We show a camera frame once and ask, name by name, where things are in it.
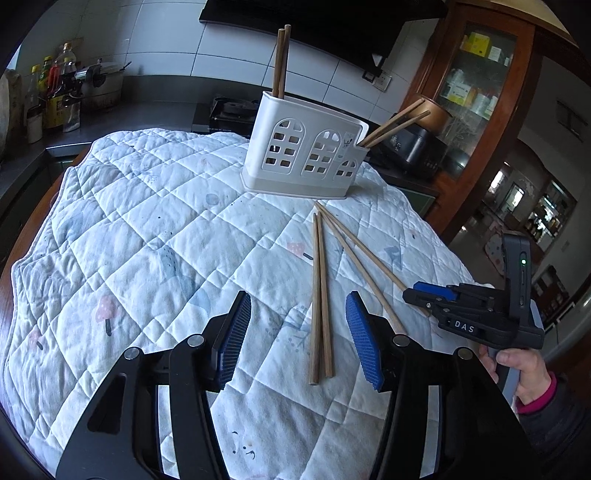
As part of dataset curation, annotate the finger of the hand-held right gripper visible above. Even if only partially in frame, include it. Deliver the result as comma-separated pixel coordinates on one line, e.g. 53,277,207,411
402,288,451,319
412,281,462,298

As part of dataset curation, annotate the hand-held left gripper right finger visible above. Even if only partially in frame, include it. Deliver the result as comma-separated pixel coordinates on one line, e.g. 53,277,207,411
345,291,527,480

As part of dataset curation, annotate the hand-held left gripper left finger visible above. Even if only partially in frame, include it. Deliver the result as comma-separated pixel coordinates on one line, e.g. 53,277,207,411
55,290,253,480

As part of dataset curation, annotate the wooden chopstick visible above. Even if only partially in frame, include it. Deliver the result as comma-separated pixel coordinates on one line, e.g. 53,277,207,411
359,98,426,146
321,208,432,318
365,110,431,149
279,24,291,100
318,217,334,379
315,201,407,337
273,28,285,99

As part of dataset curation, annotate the white plastic utensil holder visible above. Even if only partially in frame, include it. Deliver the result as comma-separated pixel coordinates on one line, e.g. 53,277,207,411
241,91,369,201

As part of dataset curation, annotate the person's right forearm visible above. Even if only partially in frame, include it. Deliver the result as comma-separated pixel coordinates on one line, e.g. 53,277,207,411
513,373,591,480

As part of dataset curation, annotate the person's right hand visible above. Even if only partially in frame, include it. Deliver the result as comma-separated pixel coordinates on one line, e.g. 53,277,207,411
479,346,556,406

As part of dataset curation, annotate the green drawer cabinet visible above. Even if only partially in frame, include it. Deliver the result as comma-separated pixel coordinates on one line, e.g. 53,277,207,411
406,187,437,217

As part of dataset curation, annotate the white quilted blanket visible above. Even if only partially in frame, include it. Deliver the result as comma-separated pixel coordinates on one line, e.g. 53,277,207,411
10,127,490,480

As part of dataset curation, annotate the black rice cooker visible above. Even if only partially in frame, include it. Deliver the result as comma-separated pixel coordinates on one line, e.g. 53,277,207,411
379,124,448,181

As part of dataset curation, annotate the copper inner pot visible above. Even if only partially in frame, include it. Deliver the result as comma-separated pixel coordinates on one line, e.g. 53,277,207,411
418,108,453,134

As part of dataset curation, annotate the white and green box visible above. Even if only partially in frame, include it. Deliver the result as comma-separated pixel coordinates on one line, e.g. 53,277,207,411
445,69,478,104

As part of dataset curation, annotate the black gas stove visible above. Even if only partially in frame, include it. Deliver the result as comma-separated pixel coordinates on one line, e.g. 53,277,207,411
191,97,259,137

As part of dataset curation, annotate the wooden glass-door cabinet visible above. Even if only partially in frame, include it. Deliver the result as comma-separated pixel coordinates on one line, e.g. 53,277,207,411
402,0,543,241

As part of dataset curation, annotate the yellow box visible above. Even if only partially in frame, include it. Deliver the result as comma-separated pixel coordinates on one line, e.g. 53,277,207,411
463,33,491,56

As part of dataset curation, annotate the steel cooking pot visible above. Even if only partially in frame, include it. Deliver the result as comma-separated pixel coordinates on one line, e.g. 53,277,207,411
76,60,132,112

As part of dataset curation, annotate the black range hood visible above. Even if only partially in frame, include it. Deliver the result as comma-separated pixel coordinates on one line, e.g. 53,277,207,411
198,0,448,70

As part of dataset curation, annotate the dark yellow-labelled sauce bottle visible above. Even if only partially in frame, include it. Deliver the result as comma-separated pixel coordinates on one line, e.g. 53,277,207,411
44,92,65,130

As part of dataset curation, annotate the white-labelled bottle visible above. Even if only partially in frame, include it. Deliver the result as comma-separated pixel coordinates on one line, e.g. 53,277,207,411
25,65,44,144

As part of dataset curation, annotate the tall clear oil bottle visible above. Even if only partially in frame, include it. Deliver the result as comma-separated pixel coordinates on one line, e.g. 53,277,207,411
59,42,79,93

